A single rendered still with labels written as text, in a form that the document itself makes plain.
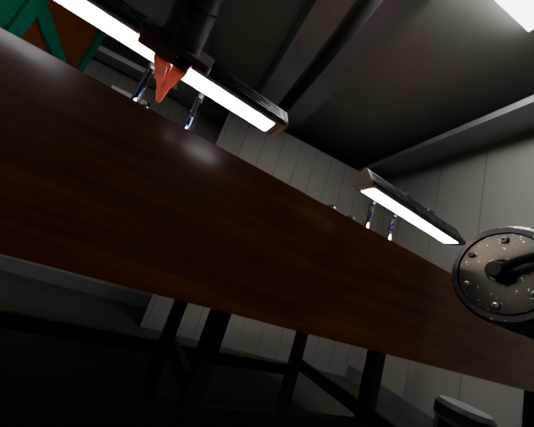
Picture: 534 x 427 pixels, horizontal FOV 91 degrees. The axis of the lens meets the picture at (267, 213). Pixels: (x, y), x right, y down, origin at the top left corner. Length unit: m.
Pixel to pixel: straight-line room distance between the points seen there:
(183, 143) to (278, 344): 2.53
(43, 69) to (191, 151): 0.15
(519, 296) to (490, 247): 0.07
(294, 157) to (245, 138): 0.56
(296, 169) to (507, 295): 2.53
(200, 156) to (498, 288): 0.40
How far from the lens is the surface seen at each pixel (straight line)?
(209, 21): 0.45
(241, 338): 2.61
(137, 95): 0.87
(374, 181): 0.96
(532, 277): 0.43
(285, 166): 2.78
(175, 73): 0.45
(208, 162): 0.33
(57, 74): 0.35
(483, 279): 0.45
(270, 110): 0.76
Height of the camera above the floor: 0.63
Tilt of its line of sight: 14 degrees up
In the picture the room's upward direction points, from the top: 19 degrees clockwise
